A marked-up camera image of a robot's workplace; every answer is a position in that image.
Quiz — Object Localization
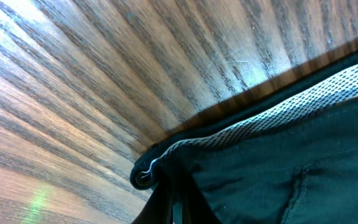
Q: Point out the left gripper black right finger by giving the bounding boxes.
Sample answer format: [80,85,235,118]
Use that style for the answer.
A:
[180,175,222,224]

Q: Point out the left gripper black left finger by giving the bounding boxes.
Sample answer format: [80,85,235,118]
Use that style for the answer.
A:
[132,182,173,224]

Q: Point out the black shorts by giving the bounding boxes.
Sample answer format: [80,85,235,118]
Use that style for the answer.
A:
[130,51,358,223]

